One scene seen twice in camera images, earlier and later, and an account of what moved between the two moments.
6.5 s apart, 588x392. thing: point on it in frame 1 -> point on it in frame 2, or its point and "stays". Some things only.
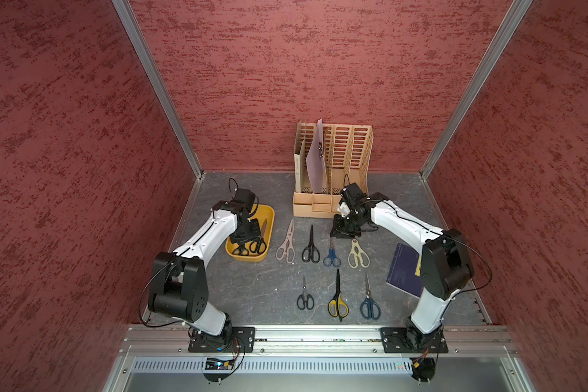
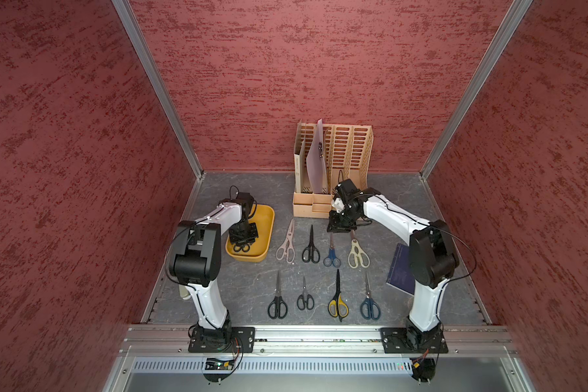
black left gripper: [254, 234] stays
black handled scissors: [259, 244] -> [278, 308]
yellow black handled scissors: [337, 307] stays
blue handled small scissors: [331, 258] stays
